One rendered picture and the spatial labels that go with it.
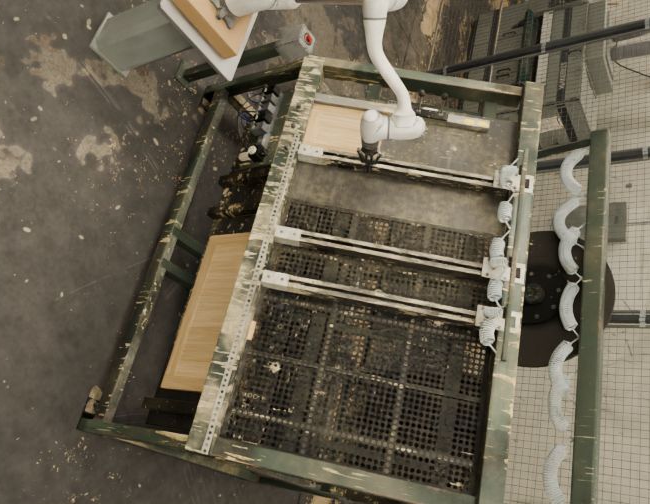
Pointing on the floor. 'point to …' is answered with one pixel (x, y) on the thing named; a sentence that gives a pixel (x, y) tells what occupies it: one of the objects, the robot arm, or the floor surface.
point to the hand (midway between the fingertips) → (368, 166)
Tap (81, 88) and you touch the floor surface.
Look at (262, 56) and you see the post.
